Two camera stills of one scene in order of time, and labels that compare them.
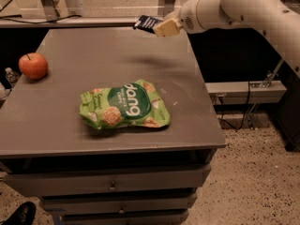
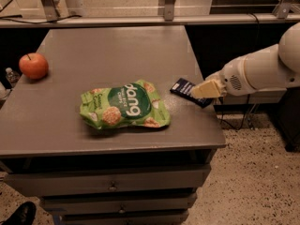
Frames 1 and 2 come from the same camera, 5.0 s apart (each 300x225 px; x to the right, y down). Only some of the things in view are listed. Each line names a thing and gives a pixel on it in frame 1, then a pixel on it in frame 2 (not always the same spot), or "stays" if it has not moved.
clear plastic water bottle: (12, 77) stays
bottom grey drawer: (125, 218) stays
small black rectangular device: (146, 22) to (184, 88)
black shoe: (24, 215) stays
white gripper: (187, 20) to (232, 77)
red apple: (33, 66) stays
